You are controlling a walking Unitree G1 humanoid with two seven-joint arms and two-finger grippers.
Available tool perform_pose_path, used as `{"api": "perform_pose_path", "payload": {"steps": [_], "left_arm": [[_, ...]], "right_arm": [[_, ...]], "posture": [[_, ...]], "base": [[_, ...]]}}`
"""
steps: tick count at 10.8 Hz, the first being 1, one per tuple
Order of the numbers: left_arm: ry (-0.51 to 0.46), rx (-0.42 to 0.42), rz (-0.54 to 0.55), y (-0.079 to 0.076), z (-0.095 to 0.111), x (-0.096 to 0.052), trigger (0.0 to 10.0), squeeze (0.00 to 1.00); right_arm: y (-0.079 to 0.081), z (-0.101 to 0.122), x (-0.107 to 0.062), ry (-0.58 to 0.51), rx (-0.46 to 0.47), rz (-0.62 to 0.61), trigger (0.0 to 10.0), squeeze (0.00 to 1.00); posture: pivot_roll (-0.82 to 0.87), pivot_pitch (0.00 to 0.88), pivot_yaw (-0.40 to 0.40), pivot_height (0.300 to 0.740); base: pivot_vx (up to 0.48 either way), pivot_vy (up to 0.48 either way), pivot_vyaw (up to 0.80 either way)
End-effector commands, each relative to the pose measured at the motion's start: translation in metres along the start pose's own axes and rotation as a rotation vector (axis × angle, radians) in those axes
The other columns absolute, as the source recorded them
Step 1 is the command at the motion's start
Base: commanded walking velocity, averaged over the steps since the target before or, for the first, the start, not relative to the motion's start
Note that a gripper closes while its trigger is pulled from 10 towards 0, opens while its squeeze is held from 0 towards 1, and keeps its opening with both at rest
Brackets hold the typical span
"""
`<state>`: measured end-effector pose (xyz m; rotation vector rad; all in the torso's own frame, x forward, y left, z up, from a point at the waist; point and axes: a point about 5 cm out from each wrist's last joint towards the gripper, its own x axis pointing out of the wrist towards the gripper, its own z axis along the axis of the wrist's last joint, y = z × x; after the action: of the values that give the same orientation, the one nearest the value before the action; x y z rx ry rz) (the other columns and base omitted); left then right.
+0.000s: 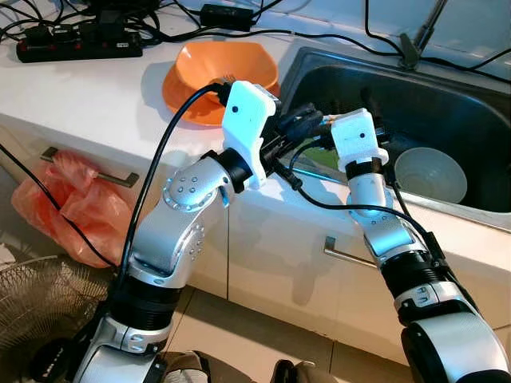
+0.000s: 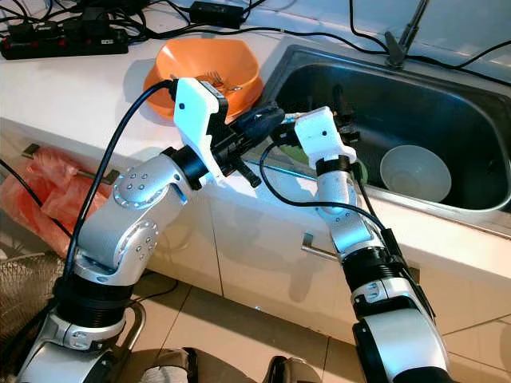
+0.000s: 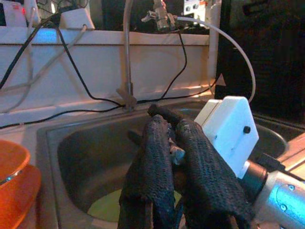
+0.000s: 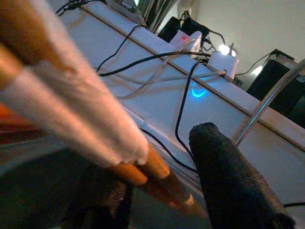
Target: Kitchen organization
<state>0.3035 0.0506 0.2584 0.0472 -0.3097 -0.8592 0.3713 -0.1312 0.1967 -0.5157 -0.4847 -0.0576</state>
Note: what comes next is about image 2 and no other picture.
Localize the orange plastic plate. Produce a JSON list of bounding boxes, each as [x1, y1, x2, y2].
[[144, 78, 184, 122]]

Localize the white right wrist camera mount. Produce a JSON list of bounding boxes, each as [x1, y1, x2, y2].
[[294, 108, 356, 165]]

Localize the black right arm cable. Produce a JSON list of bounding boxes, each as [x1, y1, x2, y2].
[[259, 132, 420, 264]]

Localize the black power strip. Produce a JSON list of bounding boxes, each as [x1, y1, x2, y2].
[[0, 20, 130, 61]]

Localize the dark metal faucet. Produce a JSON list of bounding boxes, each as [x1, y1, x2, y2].
[[385, 0, 430, 69]]

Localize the orange plastic bowl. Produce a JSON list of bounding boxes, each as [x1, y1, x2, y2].
[[144, 38, 264, 116]]

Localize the grey robot foot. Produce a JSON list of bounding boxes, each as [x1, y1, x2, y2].
[[148, 347, 200, 383], [267, 355, 324, 383]]

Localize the stainless steel sink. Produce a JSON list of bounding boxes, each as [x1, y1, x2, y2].
[[259, 44, 511, 240]]

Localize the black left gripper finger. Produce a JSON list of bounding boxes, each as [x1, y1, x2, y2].
[[234, 106, 290, 149], [225, 156, 264, 190]]

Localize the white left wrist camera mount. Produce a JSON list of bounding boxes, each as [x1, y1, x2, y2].
[[173, 77, 232, 188]]

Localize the orange plastic bag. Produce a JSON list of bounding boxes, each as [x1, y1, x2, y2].
[[0, 148, 97, 240]]

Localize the black power adapter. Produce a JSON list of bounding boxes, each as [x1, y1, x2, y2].
[[189, 0, 247, 29]]

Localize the grey robot left foot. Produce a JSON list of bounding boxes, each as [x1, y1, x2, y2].
[[148, 347, 200, 383]]

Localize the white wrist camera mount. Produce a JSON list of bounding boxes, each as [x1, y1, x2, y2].
[[294, 108, 356, 165], [173, 77, 232, 188]]

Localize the pale grey bowl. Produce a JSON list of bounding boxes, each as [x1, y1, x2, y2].
[[380, 144, 452, 203]]

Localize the grey robot right foot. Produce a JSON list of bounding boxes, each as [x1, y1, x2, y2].
[[267, 355, 324, 383]]

